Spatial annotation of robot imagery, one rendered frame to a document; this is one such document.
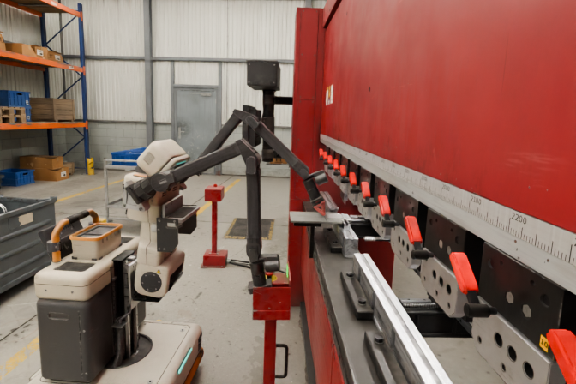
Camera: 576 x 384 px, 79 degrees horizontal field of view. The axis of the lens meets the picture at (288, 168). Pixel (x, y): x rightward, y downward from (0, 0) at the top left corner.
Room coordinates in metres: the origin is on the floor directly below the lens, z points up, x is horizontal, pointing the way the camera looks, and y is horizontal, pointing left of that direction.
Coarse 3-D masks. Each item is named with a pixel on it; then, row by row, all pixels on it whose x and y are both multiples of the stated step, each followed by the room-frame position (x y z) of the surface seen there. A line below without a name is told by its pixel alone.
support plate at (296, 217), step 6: (294, 216) 1.79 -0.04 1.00; (300, 216) 1.79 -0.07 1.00; (306, 216) 1.79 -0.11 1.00; (312, 216) 1.80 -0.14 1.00; (318, 216) 1.80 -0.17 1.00; (294, 222) 1.71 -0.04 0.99; (300, 222) 1.71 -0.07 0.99; (306, 222) 1.71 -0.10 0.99; (312, 222) 1.71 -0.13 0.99; (318, 222) 1.71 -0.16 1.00; (324, 222) 1.71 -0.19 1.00; (330, 222) 1.71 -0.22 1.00; (336, 222) 1.71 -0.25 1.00; (342, 222) 1.71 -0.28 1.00
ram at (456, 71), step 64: (384, 0) 1.14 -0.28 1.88; (448, 0) 0.70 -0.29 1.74; (512, 0) 0.51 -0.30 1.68; (384, 64) 1.09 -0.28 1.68; (448, 64) 0.67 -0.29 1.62; (512, 64) 0.49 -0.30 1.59; (384, 128) 1.05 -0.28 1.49; (448, 128) 0.65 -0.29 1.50; (512, 128) 0.47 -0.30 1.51; (512, 192) 0.46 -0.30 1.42
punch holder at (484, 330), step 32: (512, 256) 0.44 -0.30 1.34; (480, 288) 0.50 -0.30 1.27; (512, 288) 0.43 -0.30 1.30; (544, 288) 0.38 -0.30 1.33; (480, 320) 0.48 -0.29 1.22; (512, 320) 0.42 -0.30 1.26; (544, 320) 0.37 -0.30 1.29; (480, 352) 0.48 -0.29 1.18; (512, 352) 0.42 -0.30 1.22; (544, 352) 0.37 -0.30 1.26
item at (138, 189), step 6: (144, 180) 1.42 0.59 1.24; (132, 186) 1.42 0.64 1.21; (138, 186) 1.41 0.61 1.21; (144, 186) 1.41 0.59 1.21; (150, 186) 1.41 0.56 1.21; (132, 192) 1.39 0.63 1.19; (138, 192) 1.41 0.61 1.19; (144, 192) 1.41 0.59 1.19; (150, 192) 1.43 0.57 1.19; (132, 198) 1.39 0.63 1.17; (138, 198) 1.40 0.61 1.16; (144, 198) 1.42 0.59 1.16; (150, 198) 1.49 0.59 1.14; (138, 204) 1.40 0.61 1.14
